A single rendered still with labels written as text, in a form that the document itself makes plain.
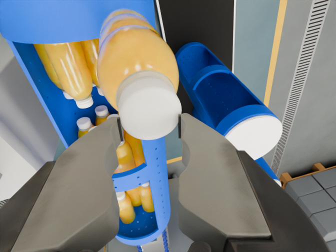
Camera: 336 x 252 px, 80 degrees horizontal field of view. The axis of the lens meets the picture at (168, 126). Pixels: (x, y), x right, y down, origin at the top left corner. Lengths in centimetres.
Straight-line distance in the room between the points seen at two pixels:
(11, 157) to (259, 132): 84
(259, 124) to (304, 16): 143
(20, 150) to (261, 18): 178
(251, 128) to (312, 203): 285
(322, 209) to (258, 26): 263
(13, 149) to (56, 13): 39
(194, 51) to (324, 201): 288
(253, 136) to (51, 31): 78
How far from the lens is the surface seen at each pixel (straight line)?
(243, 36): 189
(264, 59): 210
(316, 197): 370
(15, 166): 68
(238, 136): 87
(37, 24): 36
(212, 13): 156
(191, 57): 159
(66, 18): 35
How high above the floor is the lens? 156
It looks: 48 degrees down
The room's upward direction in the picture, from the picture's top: 162 degrees clockwise
